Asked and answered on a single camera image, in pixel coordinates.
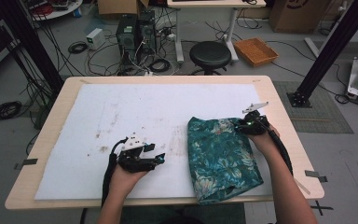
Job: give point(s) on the shallow wooden box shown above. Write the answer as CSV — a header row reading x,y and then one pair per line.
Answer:
x,y
255,51

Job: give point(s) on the black round stool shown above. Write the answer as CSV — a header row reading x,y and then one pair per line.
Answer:
x,y
210,54

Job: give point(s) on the round white table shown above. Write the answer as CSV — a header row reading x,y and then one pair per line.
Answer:
x,y
59,11

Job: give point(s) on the white desk with legs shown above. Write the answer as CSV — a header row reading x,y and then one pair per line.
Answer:
x,y
214,3

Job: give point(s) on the person's left hand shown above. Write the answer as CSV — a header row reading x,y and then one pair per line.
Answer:
x,y
124,183

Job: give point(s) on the grey floor mat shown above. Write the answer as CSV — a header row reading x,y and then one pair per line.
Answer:
x,y
317,112

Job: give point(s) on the grey tape strip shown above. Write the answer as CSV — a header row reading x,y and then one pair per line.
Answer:
x,y
28,162
315,175

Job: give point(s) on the small white box device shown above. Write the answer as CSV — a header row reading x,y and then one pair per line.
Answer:
x,y
95,38

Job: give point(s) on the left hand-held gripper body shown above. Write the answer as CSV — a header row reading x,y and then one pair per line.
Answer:
x,y
133,158

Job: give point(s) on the large printed cardboard box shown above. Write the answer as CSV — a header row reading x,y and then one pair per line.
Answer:
x,y
298,15

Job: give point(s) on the white foam mat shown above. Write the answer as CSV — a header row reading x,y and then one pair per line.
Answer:
x,y
136,105

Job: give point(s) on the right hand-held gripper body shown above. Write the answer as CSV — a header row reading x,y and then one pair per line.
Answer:
x,y
255,123

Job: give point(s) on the person's right hand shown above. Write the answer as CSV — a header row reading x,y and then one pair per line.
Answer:
x,y
265,143

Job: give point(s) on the teal floral short-sleeved shirt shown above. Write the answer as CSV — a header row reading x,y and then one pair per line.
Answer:
x,y
220,155

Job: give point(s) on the black computer tower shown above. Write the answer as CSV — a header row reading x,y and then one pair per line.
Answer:
x,y
126,35
146,31

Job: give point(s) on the brown cardboard box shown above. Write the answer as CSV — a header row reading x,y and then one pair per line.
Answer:
x,y
118,6

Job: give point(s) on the black metal frame post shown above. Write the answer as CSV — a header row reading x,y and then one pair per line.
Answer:
x,y
34,46
332,46

